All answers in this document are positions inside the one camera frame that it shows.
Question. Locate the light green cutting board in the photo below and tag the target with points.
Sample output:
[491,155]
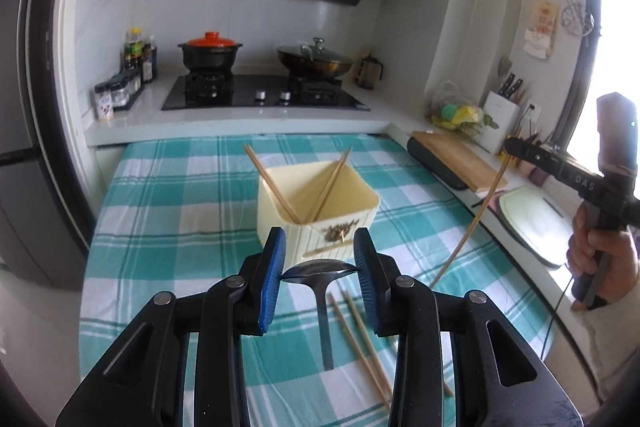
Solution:
[530,217]

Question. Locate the yellow cap sauce bottle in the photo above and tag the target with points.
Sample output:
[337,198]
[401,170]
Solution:
[133,49]

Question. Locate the wall hanging calendar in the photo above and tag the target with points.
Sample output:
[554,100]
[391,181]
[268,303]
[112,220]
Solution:
[542,24]

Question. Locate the black gas cooktop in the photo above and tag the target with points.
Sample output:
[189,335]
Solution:
[235,99]

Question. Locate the wooden cutting board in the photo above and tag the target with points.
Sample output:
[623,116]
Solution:
[460,162]

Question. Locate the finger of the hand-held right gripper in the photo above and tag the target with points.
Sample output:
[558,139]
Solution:
[530,154]

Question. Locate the white label spice jar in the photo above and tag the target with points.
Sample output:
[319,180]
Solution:
[104,104]

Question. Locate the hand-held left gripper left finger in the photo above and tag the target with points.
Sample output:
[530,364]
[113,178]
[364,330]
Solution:
[267,287]

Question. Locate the metal spoon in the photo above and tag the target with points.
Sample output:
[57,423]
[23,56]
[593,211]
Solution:
[322,307]

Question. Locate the cream utensil holder box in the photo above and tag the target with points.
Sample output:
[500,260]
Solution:
[360,207]

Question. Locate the window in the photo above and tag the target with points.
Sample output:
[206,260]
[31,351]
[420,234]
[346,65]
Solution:
[615,32]

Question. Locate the grey refrigerator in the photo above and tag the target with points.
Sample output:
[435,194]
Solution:
[30,157]

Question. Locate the dark glass pitcher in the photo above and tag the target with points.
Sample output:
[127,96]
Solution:
[369,74]

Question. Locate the grey spatula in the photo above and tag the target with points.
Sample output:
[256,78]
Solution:
[504,67]

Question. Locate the plastic bag with vegetables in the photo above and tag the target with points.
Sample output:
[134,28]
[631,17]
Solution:
[457,114]

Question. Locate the black lid spice jar set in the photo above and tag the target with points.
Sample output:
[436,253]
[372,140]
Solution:
[125,89]

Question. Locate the teal checkered tablecloth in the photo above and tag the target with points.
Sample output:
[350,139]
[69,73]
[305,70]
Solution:
[175,232]

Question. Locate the black clay pot red lid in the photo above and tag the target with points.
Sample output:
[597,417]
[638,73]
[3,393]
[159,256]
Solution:
[210,57]

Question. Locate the white knife block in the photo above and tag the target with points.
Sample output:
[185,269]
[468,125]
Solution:
[495,122]

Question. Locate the wok with glass lid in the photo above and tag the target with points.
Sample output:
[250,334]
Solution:
[315,64]

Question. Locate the dark sauce bottle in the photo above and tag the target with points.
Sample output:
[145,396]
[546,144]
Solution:
[149,64]

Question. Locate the person's right hand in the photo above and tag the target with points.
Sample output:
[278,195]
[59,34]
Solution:
[627,262]

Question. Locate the wall socket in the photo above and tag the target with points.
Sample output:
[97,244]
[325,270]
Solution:
[535,109]

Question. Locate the person's right forearm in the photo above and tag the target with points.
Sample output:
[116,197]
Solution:
[620,347]

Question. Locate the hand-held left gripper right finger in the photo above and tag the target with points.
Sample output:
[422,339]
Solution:
[369,287]

